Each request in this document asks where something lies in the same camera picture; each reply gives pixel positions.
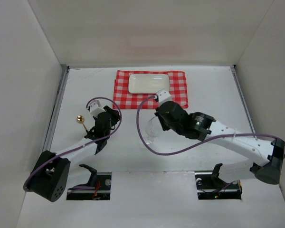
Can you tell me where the red white checkered cloth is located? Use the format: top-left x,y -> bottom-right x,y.
114,70 -> 189,109

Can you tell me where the left aluminium table rail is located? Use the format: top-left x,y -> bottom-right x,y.
39,64 -> 70,155

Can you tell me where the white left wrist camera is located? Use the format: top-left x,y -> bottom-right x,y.
86,99 -> 104,118

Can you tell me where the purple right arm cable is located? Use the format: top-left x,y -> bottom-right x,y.
136,95 -> 285,157

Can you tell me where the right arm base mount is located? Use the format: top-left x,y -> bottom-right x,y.
195,163 -> 242,200

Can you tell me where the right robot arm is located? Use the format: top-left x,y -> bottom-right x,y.
155,101 -> 285,185

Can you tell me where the clear wine glass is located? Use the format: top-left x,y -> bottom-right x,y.
143,116 -> 162,146

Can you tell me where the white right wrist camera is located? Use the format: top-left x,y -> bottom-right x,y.
154,89 -> 172,106

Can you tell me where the white rectangular plate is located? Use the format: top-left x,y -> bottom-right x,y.
128,74 -> 170,94

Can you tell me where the gold spoon black handle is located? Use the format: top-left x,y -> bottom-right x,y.
76,115 -> 88,133

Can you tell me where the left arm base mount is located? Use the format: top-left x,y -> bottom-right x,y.
66,164 -> 112,201

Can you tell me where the aluminium table rail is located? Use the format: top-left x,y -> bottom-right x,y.
39,64 -> 70,155
230,64 -> 268,170

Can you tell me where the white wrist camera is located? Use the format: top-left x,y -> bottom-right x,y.
86,99 -> 104,118
154,89 -> 172,106

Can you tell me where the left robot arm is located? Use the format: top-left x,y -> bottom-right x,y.
23,103 -> 122,202

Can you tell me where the right aluminium table rail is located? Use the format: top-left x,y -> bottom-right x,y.
230,64 -> 268,170

